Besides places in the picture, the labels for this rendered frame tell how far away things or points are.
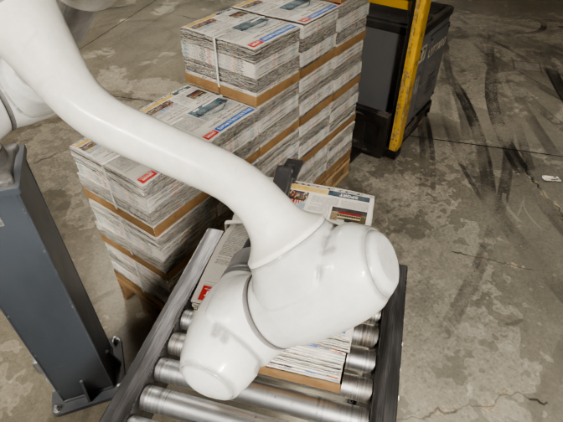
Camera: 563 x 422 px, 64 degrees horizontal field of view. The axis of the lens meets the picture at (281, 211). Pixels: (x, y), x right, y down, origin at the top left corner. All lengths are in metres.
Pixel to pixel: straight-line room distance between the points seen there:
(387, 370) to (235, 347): 0.53
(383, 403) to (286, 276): 0.56
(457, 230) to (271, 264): 2.16
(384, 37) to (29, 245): 2.18
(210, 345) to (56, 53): 0.39
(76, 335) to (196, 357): 1.15
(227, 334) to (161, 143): 0.23
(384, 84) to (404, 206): 0.78
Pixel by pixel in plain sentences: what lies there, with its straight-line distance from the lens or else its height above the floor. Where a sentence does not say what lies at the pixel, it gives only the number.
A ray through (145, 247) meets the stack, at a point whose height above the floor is 0.50.
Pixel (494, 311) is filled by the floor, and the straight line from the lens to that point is 2.28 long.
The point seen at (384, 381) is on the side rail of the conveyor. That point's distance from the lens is 1.00.
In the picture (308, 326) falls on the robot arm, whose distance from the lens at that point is 0.49.
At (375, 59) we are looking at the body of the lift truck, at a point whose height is 0.56.
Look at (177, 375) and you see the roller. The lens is 1.02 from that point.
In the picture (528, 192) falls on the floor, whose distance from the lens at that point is 3.02.
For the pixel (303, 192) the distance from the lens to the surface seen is 1.01.
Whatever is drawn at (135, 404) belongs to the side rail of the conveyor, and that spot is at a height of 0.80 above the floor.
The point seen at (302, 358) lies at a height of 0.90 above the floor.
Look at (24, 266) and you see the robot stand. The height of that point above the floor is 0.73.
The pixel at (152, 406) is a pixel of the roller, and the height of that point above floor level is 0.79.
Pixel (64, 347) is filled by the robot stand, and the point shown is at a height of 0.34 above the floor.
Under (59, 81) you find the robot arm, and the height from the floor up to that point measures 1.43.
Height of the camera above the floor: 1.67
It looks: 41 degrees down
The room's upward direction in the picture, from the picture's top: straight up
